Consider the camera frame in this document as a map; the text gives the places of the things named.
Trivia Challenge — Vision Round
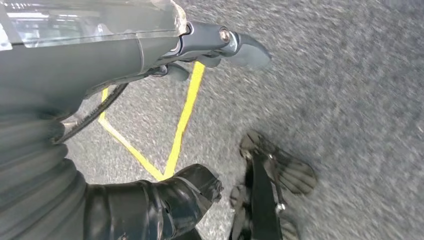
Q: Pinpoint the black left robot foot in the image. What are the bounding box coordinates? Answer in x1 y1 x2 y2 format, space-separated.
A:
229 129 318 240

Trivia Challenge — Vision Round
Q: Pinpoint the thin black camera cable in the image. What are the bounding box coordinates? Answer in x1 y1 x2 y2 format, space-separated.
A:
52 82 129 145

